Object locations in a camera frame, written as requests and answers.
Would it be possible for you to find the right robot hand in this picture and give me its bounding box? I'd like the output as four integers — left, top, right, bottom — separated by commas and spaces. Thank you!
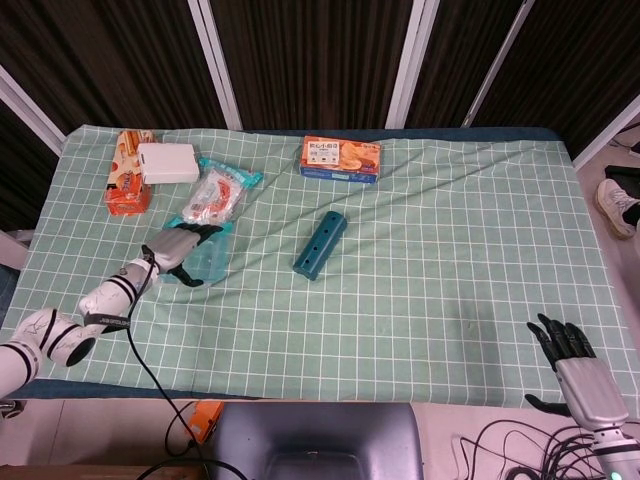
524, 313, 630, 434

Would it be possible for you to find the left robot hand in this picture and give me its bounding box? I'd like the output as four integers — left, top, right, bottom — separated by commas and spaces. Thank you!
142, 223, 225, 289

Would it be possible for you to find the clear plastic food container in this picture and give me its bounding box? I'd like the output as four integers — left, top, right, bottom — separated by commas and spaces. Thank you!
164, 219, 233, 287

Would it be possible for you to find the orange snack carton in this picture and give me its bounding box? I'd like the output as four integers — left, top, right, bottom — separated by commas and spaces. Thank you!
103, 129, 157, 217

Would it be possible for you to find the teal orange snack bag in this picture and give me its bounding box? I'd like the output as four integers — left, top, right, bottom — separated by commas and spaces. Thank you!
169, 157, 265, 231

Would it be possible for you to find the white cardboard box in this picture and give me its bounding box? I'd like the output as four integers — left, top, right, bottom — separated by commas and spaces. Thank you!
137, 142, 200, 185

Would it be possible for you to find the teal cylinder block with holes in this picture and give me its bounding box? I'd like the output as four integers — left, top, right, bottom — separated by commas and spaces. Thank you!
292, 210, 349, 282

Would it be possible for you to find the orange device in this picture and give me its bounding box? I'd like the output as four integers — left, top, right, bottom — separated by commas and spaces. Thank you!
188, 399, 225, 445

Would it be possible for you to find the white sneaker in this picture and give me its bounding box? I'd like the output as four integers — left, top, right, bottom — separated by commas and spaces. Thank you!
597, 178, 639, 239

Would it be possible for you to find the orange blue biscuit box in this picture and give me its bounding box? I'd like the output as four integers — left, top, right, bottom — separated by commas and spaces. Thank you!
299, 135, 382, 186

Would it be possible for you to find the green white checked tablecloth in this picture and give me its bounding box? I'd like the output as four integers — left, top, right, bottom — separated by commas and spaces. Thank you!
9, 124, 639, 406

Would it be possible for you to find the black cable tangle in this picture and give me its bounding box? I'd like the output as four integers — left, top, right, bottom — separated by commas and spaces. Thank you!
452, 417, 616, 480

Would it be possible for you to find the white partition frame post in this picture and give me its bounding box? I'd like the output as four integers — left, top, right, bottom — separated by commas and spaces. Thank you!
0, 64, 66, 156
462, 0, 539, 126
384, 0, 451, 129
572, 92, 640, 169
188, 0, 244, 130

